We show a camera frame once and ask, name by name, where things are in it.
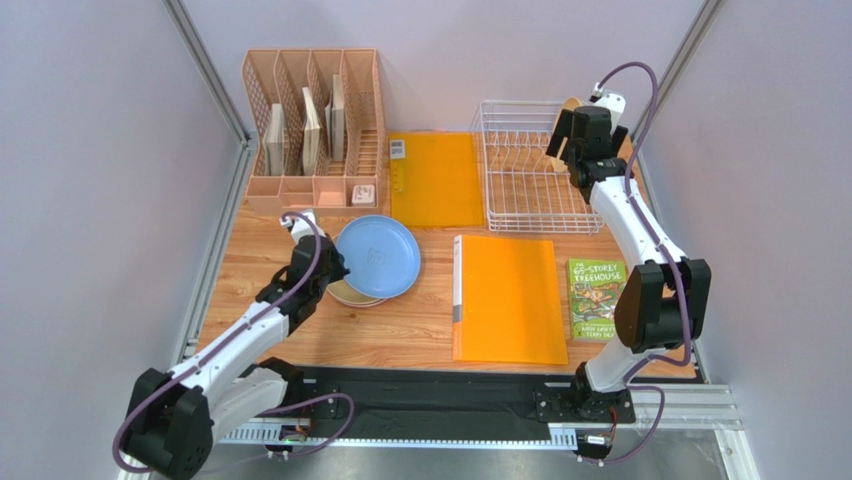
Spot pink plate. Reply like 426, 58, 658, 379
333, 295, 385, 308

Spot left beige book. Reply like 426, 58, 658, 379
263, 103, 286, 176

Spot aluminium frame post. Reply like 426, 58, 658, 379
634, 0, 726, 144
161, 0, 251, 145

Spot right beige book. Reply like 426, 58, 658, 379
325, 74, 346, 162

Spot translucent orange document folder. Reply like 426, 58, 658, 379
389, 132, 484, 228

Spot middle beige book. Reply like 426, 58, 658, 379
302, 87, 321, 176

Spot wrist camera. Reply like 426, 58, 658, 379
278, 209, 326, 248
589, 89, 626, 130

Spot blue grey plate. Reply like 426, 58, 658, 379
336, 215, 421, 299

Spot green treehouse book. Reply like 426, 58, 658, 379
566, 258, 627, 342

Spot black base mat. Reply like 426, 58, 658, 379
176, 362, 704, 442

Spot white wire dish rack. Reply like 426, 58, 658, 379
472, 100, 603, 234

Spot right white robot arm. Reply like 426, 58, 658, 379
546, 105, 712, 420

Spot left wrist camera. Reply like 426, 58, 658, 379
278, 209, 326, 248

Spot orange ring binder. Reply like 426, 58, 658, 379
452, 234, 569, 365

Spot white power adapter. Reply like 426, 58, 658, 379
351, 184, 377, 208

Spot left aluminium frame post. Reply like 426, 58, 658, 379
161, 0, 251, 145

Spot aluminium front rail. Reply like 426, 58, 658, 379
116, 375, 760, 480

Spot tan wooden plate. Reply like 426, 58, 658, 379
546, 97, 584, 173

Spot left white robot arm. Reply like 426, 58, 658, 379
111, 231, 349, 479

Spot yellow beige plate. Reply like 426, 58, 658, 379
326, 276, 382, 301

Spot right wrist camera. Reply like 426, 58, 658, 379
589, 89, 626, 130

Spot beige book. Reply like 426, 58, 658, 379
325, 74, 346, 162
302, 87, 321, 176
263, 103, 286, 176

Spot pink plastic file organizer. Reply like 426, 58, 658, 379
242, 48, 388, 216

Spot right aluminium frame post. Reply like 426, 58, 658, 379
634, 0, 726, 144

